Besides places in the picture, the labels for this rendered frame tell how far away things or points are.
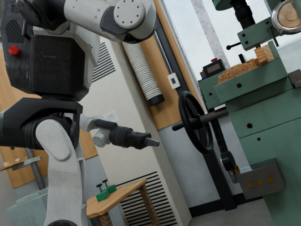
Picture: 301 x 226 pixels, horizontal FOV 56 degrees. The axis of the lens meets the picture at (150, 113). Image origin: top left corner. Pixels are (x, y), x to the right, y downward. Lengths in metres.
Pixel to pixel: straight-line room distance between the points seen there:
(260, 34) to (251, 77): 0.28
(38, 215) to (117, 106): 1.15
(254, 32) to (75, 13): 0.66
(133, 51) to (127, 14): 1.86
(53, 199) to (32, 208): 1.77
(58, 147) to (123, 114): 1.56
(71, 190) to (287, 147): 0.69
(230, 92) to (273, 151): 0.23
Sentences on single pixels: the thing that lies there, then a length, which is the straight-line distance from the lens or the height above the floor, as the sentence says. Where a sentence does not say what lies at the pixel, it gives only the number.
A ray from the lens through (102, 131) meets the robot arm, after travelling 1.25.
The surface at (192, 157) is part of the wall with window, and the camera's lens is 2.63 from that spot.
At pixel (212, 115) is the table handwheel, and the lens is 1.19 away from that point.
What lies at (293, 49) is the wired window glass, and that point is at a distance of 2.63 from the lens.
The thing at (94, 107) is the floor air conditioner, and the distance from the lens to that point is 2.60.
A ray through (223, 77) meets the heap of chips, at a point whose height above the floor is 0.91.
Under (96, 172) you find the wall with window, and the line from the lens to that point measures 3.04.
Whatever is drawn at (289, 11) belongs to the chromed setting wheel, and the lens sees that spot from 1.06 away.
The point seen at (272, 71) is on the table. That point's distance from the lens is 0.91.
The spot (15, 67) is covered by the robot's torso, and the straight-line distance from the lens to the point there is 1.01.
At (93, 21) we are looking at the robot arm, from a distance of 0.78.
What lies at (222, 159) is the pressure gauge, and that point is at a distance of 0.93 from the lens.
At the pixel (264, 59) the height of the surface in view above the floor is 0.90.
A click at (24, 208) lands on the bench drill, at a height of 0.66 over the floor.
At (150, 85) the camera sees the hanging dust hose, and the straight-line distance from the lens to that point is 2.49.
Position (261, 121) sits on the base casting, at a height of 0.74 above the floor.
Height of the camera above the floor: 0.82
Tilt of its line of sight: 5 degrees up
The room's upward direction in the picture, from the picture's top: 22 degrees counter-clockwise
